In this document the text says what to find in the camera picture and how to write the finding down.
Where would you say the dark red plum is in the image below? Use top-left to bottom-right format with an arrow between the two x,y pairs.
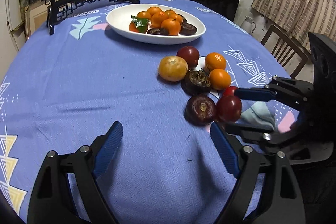
177,46 -> 200,69

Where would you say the large orange mandarin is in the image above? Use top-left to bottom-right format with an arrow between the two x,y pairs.
161,18 -> 181,36

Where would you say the wooden chair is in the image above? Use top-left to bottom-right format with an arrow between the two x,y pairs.
261,24 -> 308,79

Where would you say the dark purple mangosteen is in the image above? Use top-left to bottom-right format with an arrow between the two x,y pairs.
185,95 -> 217,126

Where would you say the orange mandarin beside it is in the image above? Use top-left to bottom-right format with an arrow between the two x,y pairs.
209,69 -> 231,90

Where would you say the orange mandarin on cloth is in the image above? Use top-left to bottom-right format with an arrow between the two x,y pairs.
205,52 -> 226,72

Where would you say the white kettle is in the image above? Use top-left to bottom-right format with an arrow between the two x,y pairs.
240,16 -> 256,34

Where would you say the yellowish round fruit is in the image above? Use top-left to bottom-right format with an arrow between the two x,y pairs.
158,56 -> 188,82

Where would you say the blue patterned tablecloth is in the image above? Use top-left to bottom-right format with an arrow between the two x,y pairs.
0,0 -> 302,224

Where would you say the green leaf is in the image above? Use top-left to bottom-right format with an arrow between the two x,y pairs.
129,16 -> 150,34

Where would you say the white oval plate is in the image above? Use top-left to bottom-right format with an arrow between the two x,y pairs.
106,4 -> 206,45

